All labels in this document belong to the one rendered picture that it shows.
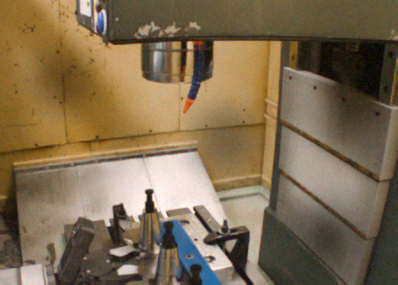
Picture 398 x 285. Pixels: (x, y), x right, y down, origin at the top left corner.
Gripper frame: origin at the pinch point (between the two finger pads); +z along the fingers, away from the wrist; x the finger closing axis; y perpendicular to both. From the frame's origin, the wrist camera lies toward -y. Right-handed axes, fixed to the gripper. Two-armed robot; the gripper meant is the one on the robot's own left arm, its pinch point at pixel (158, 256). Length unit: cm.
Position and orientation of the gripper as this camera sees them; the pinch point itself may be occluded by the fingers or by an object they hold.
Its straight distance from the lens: 78.9
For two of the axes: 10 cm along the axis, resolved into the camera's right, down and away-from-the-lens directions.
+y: 0.2, 9.1, 4.1
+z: 9.5, -1.4, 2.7
